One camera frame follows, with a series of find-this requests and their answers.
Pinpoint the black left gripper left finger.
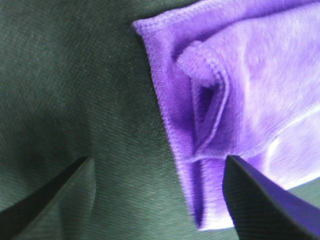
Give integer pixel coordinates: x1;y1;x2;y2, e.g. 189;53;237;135
0;157;96;240

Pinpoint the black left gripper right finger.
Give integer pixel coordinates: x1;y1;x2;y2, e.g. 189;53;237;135
222;155;320;240

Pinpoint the purple microfiber towel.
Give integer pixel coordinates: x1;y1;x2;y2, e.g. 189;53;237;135
133;0;320;231

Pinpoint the black table cover cloth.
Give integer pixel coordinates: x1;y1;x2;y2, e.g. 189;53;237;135
0;0;320;240

